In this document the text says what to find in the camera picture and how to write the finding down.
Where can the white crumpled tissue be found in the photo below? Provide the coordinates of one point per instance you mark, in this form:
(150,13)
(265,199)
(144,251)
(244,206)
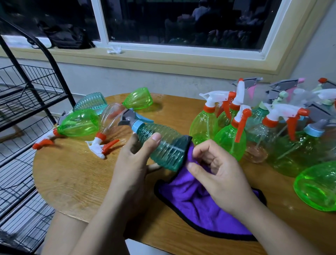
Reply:
(114,50)

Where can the teal ribbed spray bottle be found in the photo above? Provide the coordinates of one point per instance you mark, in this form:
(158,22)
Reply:
(165,144)

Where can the green bottle with orange trigger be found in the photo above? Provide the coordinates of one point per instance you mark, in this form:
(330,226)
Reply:
(78,123)

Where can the person's left hand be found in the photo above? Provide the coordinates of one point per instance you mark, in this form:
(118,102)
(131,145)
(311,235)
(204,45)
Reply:
(130,168)

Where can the black bag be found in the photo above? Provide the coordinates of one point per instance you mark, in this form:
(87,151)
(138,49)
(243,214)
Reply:
(65,36)

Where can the person's right hand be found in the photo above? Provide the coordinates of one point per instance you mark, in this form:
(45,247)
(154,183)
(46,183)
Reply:
(228,181)

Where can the beige window sill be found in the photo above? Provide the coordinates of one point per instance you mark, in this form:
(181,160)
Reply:
(162,63)

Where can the purple microfibre cloth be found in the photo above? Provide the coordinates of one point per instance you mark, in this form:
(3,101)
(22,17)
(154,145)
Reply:
(194,205)

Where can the green plastic bottle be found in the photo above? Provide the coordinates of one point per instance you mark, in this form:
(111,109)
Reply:
(137,98)

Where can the person's left thumb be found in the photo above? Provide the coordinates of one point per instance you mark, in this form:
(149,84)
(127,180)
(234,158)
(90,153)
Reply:
(149,147)

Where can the person's left forearm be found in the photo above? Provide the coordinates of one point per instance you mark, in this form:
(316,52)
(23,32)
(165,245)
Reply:
(105,223)

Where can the person's right forearm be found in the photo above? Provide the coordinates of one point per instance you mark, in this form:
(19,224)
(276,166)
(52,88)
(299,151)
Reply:
(273,231)

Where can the group of standing spray bottles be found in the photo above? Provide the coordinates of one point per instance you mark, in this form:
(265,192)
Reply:
(262,131)

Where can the person's right thumb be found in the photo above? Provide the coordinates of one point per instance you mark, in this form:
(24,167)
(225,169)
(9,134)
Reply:
(198,172)

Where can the clear bottle with orange trigger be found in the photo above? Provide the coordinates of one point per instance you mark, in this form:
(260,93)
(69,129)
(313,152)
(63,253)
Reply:
(111,117)

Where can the white window frame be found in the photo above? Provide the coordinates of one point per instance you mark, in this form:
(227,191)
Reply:
(103,23)

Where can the person's left leg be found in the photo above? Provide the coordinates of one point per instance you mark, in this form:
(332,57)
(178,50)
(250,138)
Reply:
(63,236)

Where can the teal ribbed bottle grey trigger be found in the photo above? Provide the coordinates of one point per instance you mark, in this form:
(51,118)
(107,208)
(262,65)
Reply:
(91,101)

